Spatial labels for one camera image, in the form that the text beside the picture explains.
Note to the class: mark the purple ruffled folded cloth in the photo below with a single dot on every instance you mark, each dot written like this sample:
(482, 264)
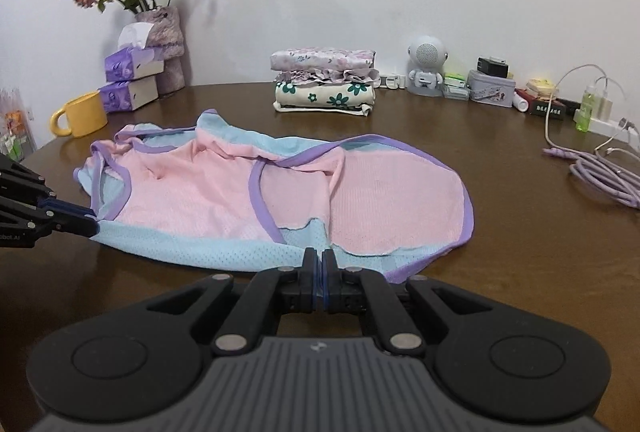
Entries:
(325, 76)

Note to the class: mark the grey tin box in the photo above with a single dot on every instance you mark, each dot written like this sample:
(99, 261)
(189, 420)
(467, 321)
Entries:
(492, 90)

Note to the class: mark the green white small boxes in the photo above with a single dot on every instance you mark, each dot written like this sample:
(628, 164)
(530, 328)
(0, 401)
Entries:
(455, 85)

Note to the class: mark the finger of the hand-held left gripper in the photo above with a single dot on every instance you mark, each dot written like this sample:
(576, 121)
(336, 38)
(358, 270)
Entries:
(70, 223)
(30, 189)

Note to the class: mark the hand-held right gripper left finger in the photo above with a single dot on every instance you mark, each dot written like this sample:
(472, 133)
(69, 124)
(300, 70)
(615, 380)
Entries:
(311, 277)

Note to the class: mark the pink floral folded cloth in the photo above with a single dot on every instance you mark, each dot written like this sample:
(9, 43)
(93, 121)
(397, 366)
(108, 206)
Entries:
(320, 58)

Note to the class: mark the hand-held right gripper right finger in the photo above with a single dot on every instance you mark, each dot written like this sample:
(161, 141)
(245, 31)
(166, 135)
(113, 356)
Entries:
(330, 279)

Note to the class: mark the purple fuzzy vase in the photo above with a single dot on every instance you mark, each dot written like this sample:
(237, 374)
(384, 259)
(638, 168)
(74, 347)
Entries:
(167, 32)

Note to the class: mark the white robot speaker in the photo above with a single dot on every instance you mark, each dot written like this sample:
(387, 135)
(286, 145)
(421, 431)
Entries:
(425, 52)

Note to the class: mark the yellow small box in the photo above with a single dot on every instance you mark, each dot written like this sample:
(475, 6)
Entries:
(540, 87)

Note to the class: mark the pink blue mesh garment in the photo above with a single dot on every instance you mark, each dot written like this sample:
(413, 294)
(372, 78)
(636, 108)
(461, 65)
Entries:
(210, 192)

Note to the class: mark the open purple tissue pack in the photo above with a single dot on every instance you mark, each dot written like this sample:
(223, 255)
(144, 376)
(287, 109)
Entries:
(127, 65)

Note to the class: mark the green liquid bottle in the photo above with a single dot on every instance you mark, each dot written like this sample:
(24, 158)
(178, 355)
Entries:
(582, 115)

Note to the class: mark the black charger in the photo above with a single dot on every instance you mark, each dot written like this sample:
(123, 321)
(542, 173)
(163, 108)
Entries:
(492, 66)

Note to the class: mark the black red box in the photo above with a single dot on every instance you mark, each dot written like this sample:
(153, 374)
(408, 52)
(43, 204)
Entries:
(550, 109)

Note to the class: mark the green white packet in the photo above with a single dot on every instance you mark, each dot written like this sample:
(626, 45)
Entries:
(15, 148)

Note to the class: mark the white tube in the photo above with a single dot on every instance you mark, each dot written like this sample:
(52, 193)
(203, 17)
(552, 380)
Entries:
(521, 102)

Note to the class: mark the white plug adapter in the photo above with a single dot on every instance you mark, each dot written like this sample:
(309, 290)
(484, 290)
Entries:
(395, 81)

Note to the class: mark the cream green-flower folded cloth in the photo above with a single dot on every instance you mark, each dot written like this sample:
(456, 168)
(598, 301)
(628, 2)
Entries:
(320, 98)

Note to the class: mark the white power strip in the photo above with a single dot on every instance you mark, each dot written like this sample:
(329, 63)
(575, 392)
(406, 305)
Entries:
(607, 127)

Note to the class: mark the yellow mug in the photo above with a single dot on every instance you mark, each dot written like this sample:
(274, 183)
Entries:
(87, 115)

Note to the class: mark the white charger plug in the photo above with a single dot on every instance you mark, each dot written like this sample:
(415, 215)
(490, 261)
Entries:
(606, 108)

